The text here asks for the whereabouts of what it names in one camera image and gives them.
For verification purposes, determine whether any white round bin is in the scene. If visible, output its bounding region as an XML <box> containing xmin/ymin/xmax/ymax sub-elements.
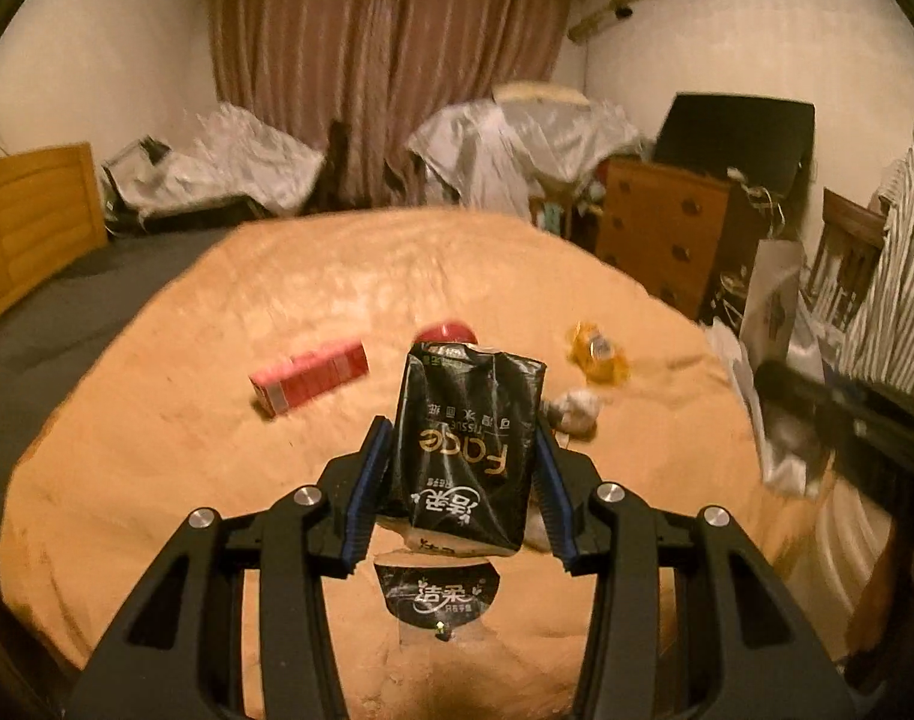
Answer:
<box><xmin>813</xmin><ymin>476</ymin><xmax>900</xmax><ymax>616</ymax></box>

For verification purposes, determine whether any striped shirt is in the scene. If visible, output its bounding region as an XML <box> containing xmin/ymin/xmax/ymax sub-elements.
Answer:
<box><xmin>839</xmin><ymin>109</ymin><xmax>914</xmax><ymax>398</ymax></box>

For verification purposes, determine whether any dark wooden chair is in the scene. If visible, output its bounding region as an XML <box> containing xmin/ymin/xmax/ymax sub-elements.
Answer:
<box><xmin>317</xmin><ymin>120</ymin><xmax>362</xmax><ymax>211</ymax></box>

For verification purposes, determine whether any low plastic sheet cover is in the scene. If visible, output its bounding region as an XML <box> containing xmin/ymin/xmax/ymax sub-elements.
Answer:
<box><xmin>104</xmin><ymin>105</ymin><xmax>326</xmax><ymax>218</ymax></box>

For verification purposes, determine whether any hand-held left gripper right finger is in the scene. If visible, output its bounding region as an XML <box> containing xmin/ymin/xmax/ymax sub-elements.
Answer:
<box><xmin>532</xmin><ymin>424</ymin><xmax>859</xmax><ymax>720</ymax></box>

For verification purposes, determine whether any tall plastic sheet cover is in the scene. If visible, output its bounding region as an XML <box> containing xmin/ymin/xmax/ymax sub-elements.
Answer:
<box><xmin>407</xmin><ymin>94</ymin><xmax>645</xmax><ymax>218</ymax></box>

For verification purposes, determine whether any white plastic bag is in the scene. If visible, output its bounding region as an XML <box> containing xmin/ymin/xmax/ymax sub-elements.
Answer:
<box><xmin>708</xmin><ymin>315</ymin><xmax>837</xmax><ymax>500</ymax></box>

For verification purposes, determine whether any crumpled white tissue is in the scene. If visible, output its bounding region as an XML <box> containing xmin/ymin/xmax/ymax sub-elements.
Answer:
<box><xmin>539</xmin><ymin>388</ymin><xmax>602</xmax><ymax>440</ymax></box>

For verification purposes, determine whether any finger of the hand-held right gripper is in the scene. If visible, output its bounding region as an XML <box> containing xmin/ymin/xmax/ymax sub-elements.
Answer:
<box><xmin>757</xmin><ymin>361</ymin><xmax>842</xmax><ymax>430</ymax></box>

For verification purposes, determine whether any red round cap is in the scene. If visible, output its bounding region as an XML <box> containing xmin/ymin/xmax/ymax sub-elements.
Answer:
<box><xmin>415</xmin><ymin>321</ymin><xmax>479</xmax><ymax>350</ymax></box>

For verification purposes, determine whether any wooden headboard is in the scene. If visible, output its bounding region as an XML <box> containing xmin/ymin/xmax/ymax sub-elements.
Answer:
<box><xmin>0</xmin><ymin>142</ymin><xmax>109</xmax><ymax>331</ymax></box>

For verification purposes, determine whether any torn black packet piece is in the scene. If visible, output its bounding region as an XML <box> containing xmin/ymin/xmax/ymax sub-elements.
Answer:
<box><xmin>373</xmin><ymin>559</ymin><xmax>503</xmax><ymax>642</ymax></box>

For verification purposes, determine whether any black tissue packet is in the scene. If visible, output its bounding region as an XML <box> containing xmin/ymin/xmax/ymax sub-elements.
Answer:
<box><xmin>374</xmin><ymin>341</ymin><xmax>548</xmax><ymax>557</ymax></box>

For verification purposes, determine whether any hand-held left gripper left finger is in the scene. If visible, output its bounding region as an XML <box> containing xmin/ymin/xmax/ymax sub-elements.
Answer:
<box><xmin>67</xmin><ymin>416</ymin><xmax>395</xmax><ymax>720</ymax></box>

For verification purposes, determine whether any white paper bag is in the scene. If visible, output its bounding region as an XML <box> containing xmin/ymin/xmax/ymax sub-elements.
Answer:
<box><xmin>738</xmin><ymin>238</ymin><xmax>807</xmax><ymax>361</ymax></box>

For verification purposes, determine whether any pink curtain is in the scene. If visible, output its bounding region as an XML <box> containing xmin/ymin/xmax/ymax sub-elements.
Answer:
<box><xmin>205</xmin><ymin>0</ymin><xmax>570</xmax><ymax>207</ymax></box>

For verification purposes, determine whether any wooden dresser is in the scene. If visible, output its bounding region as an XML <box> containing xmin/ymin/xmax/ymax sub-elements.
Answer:
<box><xmin>595</xmin><ymin>157</ymin><xmax>758</xmax><ymax>323</ymax></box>

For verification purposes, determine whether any black television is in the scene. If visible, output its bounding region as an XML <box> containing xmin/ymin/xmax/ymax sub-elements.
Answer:
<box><xmin>654</xmin><ymin>92</ymin><xmax>816</xmax><ymax>200</ymax></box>

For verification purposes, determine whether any red carton box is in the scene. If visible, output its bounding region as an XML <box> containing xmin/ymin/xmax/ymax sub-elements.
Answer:
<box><xmin>248</xmin><ymin>341</ymin><xmax>370</xmax><ymax>417</ymax></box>

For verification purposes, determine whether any cream pillow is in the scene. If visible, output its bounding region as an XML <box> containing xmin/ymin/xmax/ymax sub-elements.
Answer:
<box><xmin>494</xmin><ymin>82</ymin><xmax>587</xmax><ymax>107</ymax></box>

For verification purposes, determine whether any yellow plastic wrapper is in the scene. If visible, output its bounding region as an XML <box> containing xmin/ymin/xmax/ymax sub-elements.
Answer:
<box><xmin>565</xmin><ymin>321</ymin><xmax>632</xmax><ymax>385</ymax></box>

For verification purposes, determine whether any dark grey bed sheet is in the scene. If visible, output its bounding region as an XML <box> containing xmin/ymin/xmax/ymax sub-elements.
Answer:
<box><xmin>0</xmin><ymin>229</ymin><xmax>229</xmax><ymax>563</ymax></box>

